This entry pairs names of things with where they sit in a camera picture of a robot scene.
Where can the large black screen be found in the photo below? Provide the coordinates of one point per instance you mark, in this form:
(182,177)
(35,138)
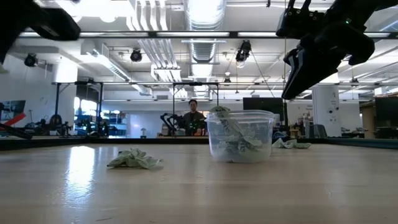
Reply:
(264,104)

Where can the black ceiling spot lamp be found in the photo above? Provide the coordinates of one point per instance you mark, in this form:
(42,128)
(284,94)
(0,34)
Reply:
(30,60)
(136,55)

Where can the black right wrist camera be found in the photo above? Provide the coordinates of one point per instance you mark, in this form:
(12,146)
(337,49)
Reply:
(298,23)

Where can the white building column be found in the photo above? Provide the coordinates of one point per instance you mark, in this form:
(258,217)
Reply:
(326,112)

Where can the person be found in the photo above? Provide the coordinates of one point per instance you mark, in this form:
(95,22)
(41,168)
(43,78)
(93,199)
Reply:
(192,118)

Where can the clear plastic food container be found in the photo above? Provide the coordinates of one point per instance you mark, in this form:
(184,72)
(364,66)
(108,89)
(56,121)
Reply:
(267,124)

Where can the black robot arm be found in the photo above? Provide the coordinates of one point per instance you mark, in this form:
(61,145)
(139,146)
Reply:
(169,121)
(62,127)

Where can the black aluminium rig frame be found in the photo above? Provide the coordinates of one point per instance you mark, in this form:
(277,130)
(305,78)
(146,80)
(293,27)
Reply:
(174,140)

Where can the blue storage shelf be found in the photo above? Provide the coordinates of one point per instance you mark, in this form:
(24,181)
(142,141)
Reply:
(116,124)

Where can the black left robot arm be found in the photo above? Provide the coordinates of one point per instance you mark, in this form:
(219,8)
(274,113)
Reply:
(53,26)

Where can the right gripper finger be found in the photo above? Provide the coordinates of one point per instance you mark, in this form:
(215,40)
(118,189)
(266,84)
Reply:
(292,57)
(314,71)

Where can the silver ventilation duct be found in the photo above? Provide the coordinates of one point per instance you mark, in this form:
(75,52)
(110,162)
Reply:
(203,53)

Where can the dark wall poster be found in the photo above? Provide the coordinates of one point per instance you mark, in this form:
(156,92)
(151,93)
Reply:
(12,109)

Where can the black hanging ceiling camera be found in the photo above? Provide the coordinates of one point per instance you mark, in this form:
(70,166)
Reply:
(243,51)

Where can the wooden cabinet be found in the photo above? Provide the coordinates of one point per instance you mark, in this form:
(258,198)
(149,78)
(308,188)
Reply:
(368,119)

